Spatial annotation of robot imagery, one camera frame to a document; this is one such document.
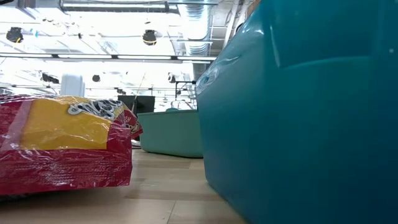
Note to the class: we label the dark background screen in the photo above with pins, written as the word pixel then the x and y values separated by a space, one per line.
pixel 141 104

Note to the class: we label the white cylinder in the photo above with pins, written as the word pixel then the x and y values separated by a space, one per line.
pixel 72 85

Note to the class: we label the black background stand frame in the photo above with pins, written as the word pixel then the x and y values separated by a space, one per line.
pixel 183 82

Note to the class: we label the black ceiling lamp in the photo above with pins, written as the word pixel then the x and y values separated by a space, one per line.
pixel 14 35
pixel 149 37

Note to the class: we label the red yellow ramen packet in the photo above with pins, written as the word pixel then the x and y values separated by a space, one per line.
pixel 62 130

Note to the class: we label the silver metal spoon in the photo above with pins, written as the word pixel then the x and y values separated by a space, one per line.
pixel 136 143

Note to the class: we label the teal plastic bin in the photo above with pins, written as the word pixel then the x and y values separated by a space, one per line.
pixel 168 133

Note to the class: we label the round black background fixture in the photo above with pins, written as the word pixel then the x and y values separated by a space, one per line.
pixel 96 78

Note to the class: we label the blue plastic bin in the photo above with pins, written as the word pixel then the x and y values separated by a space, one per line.
pixel 295 124

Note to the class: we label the long ceiling light fixture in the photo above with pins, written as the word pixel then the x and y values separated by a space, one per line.
pixel 93 57

